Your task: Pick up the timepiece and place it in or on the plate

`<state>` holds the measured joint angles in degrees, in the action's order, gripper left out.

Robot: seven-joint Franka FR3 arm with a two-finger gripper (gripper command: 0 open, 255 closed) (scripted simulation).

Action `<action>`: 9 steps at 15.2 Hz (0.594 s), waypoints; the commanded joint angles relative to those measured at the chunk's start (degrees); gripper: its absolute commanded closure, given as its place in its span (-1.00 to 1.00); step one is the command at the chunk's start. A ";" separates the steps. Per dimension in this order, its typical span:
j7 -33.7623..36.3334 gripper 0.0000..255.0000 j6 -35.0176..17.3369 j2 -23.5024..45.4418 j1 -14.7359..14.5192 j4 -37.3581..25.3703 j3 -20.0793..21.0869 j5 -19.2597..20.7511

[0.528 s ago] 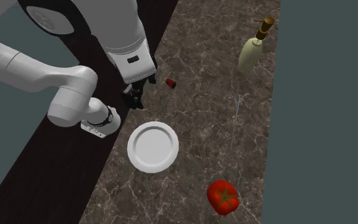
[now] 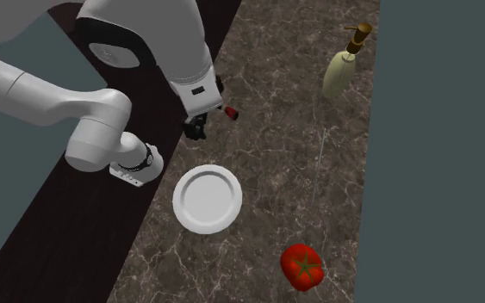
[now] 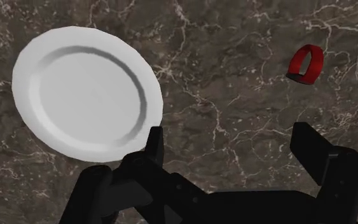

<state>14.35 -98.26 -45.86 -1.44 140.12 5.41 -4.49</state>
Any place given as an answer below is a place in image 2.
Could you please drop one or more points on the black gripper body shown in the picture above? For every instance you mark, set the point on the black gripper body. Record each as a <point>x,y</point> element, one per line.
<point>195,127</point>

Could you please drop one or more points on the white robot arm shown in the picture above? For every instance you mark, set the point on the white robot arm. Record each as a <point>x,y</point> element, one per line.
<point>36,96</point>

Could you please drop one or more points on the small red cylinder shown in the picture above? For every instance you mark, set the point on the small red cylinder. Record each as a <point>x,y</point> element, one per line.
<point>231,113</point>

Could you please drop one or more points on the white round plate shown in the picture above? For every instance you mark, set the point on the white round plate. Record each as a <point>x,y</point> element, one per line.
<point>207,199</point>

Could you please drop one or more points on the pale green soap dispenser bottle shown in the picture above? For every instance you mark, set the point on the pale green soap dispenser bottle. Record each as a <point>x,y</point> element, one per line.
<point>340,75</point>

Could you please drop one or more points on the red tomato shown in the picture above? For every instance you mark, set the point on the red tomato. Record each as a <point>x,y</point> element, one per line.
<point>303,268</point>

